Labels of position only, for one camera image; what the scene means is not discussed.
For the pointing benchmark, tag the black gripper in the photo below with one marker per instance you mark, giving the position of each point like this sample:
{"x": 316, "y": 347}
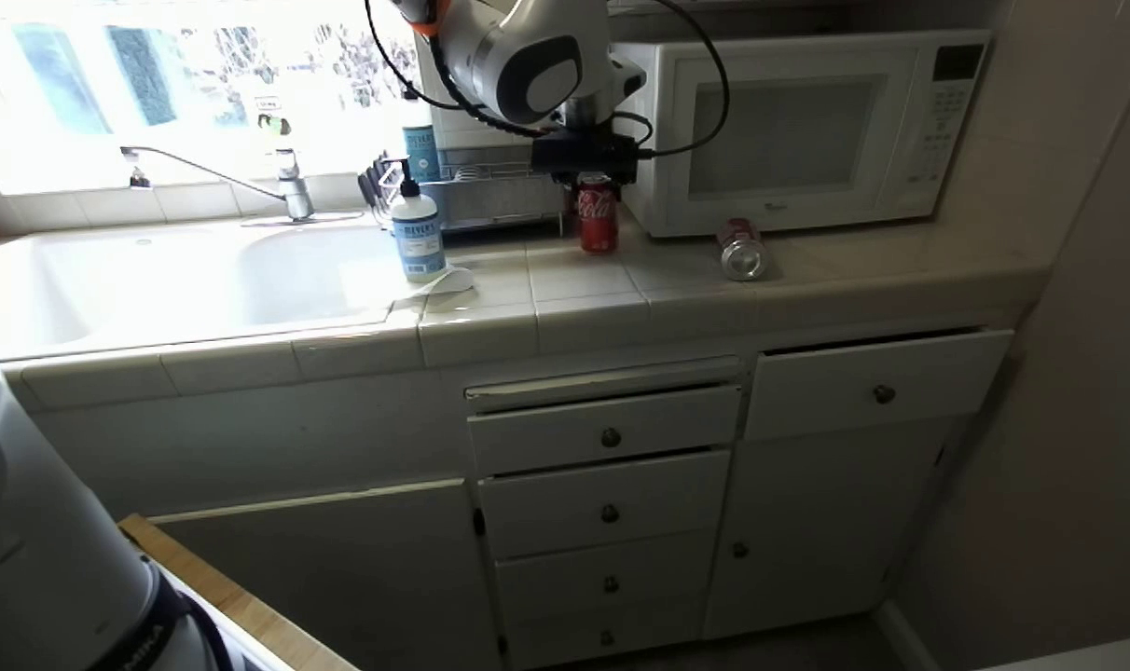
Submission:
{"x": 584, "y": 152}

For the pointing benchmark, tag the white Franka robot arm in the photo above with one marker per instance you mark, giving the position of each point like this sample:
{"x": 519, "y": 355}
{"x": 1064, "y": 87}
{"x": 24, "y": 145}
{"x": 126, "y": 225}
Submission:
{"x": 529, "y": 51}

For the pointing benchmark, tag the chrome sink faucet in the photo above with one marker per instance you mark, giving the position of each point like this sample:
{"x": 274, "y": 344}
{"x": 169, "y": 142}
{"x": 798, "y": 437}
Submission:
{"x": 294, "y": 186}

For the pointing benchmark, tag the white double sink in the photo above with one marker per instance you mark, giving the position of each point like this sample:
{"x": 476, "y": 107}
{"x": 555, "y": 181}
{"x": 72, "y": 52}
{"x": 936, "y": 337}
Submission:
{"x": 191, "y": 280}

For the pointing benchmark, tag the tall white blue squeeze bottle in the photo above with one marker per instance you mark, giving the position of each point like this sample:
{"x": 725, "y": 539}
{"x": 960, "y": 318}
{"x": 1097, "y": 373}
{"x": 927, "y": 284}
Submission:
{"x": 425, "y": 152}

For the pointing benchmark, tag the white pump bottle blue label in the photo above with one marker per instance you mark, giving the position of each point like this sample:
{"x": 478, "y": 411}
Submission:
{"x": 417, "y": 236}

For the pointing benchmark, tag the white pull-out board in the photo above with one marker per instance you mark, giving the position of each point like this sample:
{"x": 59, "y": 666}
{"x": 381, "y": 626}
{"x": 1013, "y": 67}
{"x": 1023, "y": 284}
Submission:
{"x": 602, "y": 380}

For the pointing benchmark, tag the white microwave oven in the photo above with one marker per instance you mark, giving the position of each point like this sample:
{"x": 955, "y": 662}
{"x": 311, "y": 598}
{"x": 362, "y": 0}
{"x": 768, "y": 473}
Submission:
{"x": 811, "y": 134}

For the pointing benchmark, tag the round dark drawer knob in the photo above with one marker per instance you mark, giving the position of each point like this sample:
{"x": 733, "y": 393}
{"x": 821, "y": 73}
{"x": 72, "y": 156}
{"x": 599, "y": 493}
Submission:
{"x": 610, "y": 583}
{"x": 610, "y": 513}
{"x": 739, "y": 550}
{"x": 885, "y": 393}
{"x": 610, "y": 437}
{"x": 606, "y": 640}

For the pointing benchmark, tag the wide white cabinet drawer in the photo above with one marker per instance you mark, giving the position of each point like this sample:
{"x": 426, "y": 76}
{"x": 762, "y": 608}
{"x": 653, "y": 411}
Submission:
{"x": 937, "y": 379}

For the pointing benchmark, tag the narrow white cabinet door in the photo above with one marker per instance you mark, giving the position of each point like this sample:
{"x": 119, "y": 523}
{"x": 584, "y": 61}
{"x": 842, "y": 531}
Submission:
{"x": 839, "y": 523}

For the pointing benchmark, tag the large white cabinet door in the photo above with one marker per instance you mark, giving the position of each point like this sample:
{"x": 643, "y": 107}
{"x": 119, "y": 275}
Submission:
{"x": 362, "y": 572}

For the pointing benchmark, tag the wooden table edge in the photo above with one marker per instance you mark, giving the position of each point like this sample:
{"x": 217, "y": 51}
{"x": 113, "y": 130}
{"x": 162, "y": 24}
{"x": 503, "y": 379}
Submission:
{"x": 229, "y": 600}

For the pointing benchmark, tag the white window frame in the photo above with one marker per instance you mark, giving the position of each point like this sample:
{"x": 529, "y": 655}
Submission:
{"x": 191, "y": 76}

